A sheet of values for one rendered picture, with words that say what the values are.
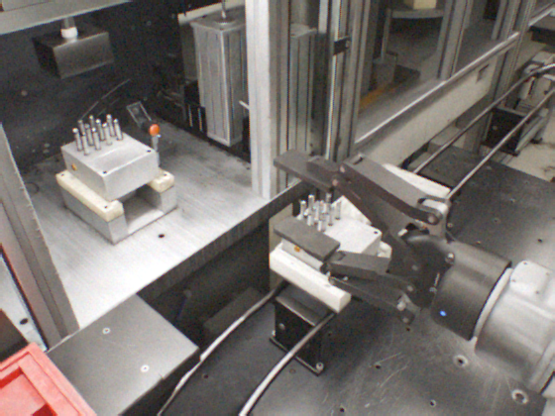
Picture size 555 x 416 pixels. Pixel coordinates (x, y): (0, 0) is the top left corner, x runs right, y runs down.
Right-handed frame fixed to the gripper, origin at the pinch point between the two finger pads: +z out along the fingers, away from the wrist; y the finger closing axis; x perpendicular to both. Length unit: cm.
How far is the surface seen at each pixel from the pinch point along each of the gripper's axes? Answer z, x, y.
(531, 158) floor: 19, -232, -112
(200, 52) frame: 44, -25, -2
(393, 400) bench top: -10.5, -13.9, -44.3
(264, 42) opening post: 22.3, -18.5, 6.7
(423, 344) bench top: -9, -27, -44
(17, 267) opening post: 21.4, 22.4, -7.2
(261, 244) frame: 38, -33, -52
